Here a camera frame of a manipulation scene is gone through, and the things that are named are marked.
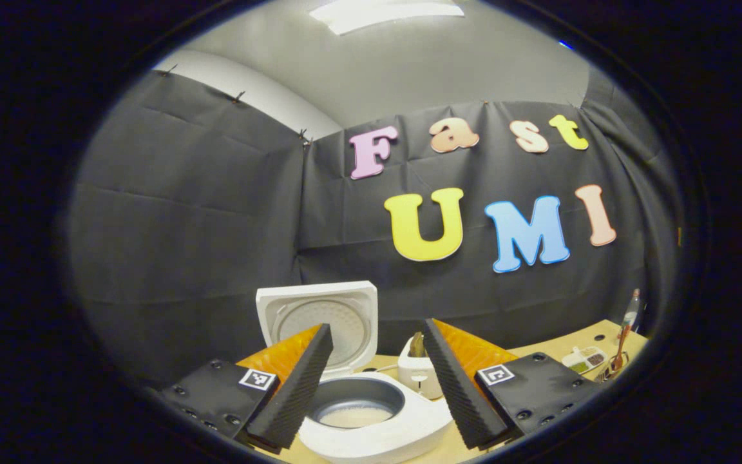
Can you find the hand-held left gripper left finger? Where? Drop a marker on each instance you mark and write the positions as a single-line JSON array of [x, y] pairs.
[[300, 393]]

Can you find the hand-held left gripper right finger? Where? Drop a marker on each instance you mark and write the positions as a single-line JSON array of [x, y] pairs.
[[458, 393]]

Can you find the white rice cooker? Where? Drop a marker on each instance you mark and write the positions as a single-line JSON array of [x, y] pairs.
[[416, 425]]

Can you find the brown wooden spoon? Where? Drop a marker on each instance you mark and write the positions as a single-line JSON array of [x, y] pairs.
[[621, 341]]

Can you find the white toaster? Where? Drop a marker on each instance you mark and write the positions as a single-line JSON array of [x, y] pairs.
[[419, 377]]

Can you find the brown toast slice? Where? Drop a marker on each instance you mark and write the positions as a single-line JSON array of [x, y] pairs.
[[417, 345]]

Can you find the white divided dish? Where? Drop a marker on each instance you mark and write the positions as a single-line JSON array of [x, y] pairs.
[[576, 357]]

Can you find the heap of green beans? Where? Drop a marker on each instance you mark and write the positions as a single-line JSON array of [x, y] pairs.
[[578, 367]]

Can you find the heap of red beans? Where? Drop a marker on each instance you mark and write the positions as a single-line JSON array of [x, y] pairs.
[[595, 358]]

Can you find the clear plastic bottle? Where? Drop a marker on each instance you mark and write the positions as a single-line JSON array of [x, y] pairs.
[[631, 316]]

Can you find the ceiling light panel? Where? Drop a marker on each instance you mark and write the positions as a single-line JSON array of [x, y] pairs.
[[384, 13]]

